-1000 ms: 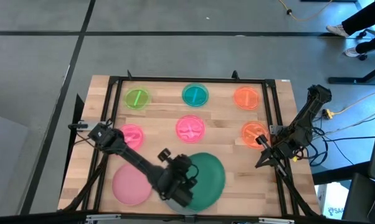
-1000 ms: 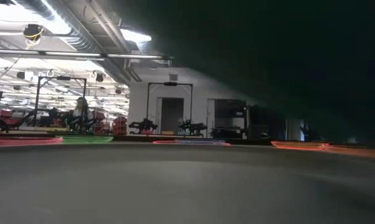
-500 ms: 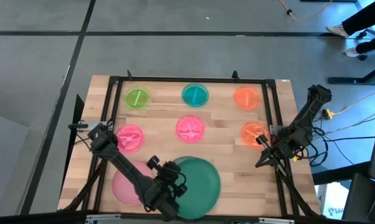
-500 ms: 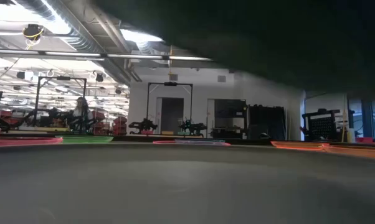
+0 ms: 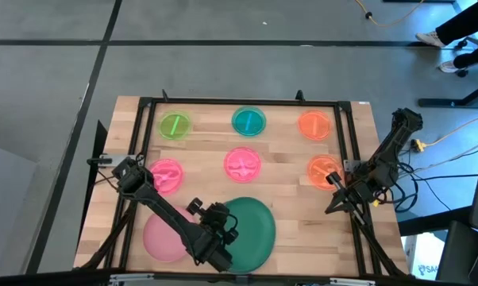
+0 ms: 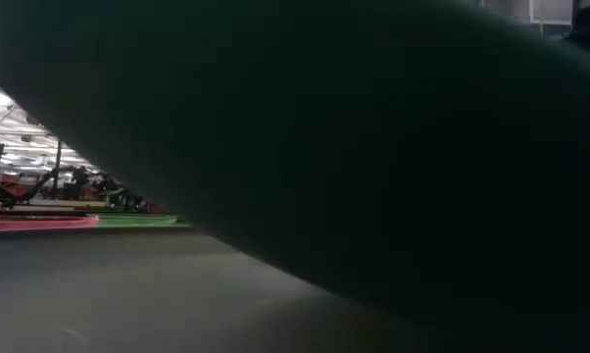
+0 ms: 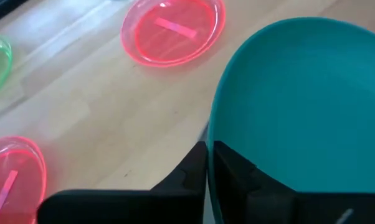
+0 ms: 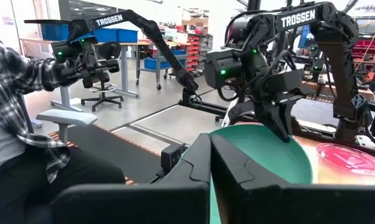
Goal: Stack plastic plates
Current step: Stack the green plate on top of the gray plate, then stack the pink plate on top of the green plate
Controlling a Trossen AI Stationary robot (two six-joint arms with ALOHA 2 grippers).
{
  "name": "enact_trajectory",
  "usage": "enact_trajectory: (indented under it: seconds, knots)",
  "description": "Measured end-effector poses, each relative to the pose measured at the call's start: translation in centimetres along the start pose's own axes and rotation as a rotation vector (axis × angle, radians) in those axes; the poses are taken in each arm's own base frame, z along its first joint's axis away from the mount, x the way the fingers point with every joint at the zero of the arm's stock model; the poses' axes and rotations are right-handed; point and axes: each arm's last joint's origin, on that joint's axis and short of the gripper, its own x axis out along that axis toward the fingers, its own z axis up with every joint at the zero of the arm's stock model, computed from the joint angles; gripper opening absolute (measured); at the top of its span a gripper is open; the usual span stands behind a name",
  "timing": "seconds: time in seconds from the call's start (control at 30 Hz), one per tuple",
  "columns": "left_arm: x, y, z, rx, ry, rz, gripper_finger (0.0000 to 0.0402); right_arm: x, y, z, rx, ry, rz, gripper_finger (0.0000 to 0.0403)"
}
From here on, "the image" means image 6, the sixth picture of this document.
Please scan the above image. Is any light green plastic plate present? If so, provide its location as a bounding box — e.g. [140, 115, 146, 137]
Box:
[96, 213, 179, 228]

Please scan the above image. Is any black pole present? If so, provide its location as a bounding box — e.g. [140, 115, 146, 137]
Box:
[53, 139, 63, 200]

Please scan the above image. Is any person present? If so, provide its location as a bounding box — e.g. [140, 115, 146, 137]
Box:
[71, 165, 90, 199]

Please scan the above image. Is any red plastic plate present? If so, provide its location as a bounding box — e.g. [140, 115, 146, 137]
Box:
[0, 215, 100, 233]

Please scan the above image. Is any large dark green plastic plate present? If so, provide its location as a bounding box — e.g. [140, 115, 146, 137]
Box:
[0, 0, 590, 353]

